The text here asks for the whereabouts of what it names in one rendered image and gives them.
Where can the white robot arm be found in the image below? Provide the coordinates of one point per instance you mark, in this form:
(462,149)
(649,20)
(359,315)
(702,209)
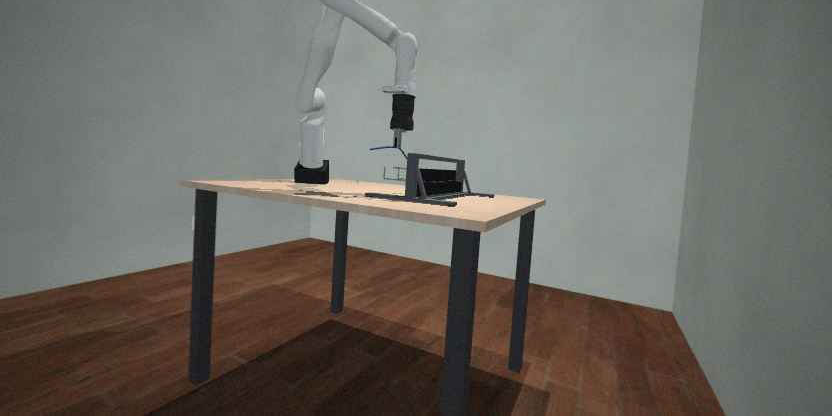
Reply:
(310,99)

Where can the dark grey metal rack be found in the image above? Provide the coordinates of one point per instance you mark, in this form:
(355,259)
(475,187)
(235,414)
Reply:
(415,189)

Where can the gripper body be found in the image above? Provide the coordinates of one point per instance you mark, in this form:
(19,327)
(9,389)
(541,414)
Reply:
(403,103)

